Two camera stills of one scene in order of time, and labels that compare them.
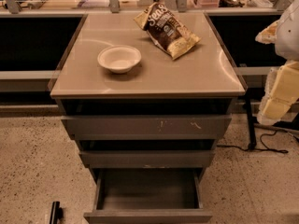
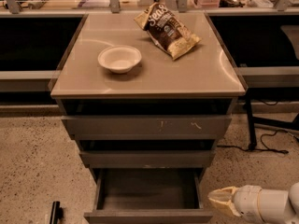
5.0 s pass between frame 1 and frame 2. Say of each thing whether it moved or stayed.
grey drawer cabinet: stayed
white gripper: moved
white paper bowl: stayed
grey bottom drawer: stayed
